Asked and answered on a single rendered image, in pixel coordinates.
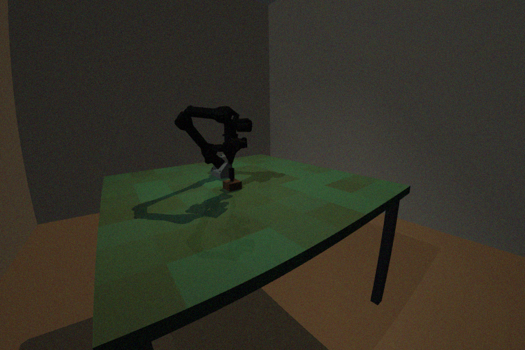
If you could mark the brown block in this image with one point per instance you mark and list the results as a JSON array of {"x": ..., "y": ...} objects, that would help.
[{"x": 231, "y": 186}]

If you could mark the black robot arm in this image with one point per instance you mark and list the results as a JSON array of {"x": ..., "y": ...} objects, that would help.
[{"x": 221, "y": 114}]

